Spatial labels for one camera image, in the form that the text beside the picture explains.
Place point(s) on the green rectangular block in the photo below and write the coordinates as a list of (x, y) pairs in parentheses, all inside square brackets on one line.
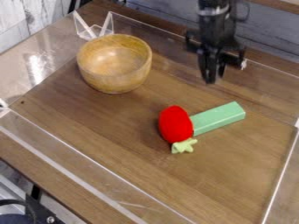
[(217, 118)]

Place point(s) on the black metal bracket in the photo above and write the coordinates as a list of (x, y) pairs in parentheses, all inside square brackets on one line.
[(39, 212)]

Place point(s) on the red plush strawberry toy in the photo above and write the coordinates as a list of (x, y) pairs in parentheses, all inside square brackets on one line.
[(177, 129)]

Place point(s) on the clear acrylic table enclosure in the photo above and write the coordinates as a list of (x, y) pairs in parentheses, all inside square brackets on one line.
[(90, 148)]

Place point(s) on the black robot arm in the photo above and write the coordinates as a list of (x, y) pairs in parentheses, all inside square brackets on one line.
[(214, 42)]

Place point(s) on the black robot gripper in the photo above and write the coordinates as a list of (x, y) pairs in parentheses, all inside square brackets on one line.
[(215, 57)]

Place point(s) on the brown wooden bowl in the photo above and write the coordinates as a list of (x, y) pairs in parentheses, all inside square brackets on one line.
[(115, 63)]

